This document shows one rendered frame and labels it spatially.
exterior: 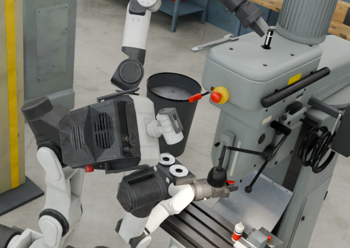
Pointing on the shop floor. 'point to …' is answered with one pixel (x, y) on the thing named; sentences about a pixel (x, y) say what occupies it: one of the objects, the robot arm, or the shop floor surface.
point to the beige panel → (12, 104)
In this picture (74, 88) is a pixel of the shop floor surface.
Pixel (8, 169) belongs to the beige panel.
